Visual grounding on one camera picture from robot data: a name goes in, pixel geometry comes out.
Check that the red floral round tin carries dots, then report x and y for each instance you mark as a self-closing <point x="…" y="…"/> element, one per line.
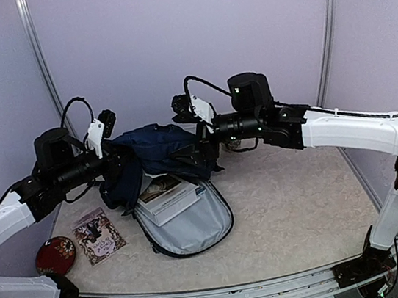
<point x="56" y="256"/>

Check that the left aluminium frame post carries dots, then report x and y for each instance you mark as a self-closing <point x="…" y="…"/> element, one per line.
<point x="42" y="65"/>

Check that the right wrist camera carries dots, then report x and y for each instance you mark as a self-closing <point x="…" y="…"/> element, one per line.
<point x="192" y="109"/>

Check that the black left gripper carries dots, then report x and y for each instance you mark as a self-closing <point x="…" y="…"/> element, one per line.
<point x="112" y="155"/>

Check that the navy blue student backpack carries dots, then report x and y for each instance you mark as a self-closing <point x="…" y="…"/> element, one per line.
<point x="198" y="228"/>

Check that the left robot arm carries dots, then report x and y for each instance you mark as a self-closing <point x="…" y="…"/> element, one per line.
<point x="63" y="163"/>

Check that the beige patterned ceramic mug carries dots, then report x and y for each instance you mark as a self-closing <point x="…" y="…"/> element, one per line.
<point x="233" y="145"/>

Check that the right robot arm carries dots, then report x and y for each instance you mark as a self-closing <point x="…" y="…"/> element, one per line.
<point x="258" y="116"/>

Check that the white afternoon tea book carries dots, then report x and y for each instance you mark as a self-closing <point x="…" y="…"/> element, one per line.
<point x="165" y="198"/>

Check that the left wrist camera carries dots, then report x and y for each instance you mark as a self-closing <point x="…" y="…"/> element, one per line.
<point x="98" y="130"/>

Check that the purple picture card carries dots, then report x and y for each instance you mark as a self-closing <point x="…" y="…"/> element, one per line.
<point x="97" y="236"/>

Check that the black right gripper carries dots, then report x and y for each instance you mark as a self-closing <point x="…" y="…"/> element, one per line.
<point x="206" y="140"/>

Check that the aluminium frame post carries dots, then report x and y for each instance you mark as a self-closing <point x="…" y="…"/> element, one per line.
<point x="326" y="55"/>
<point x="42" y="65"/>

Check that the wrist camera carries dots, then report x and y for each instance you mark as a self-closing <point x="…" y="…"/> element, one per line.
<point x="192" y="109"/>
<point x="98" y="130"/>

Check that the right aluminium frame post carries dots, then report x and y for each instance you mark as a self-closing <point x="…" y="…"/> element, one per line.
<point x="326" y="55"/>

